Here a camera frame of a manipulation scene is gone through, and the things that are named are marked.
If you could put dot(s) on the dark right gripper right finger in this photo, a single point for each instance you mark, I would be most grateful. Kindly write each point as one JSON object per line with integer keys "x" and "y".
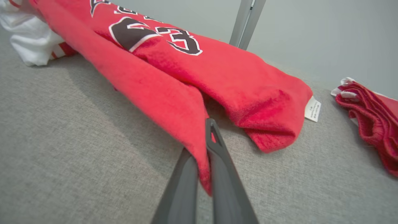
{"x": 225, "y": 189}

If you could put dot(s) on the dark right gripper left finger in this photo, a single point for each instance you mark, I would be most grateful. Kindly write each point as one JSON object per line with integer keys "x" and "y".
{"x": 182, "y": 199}

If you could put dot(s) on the red basketball jersey white sleeves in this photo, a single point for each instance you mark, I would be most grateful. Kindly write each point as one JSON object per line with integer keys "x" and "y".
{"x": 233, "y": 81}

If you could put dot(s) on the red shorts with white stripe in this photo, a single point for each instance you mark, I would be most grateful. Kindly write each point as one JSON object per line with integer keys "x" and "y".
{"x": 376, "y": 124}

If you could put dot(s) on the grey metal post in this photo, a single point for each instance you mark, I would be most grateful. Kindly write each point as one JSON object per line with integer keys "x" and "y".
{"x": 245, "y": 21}

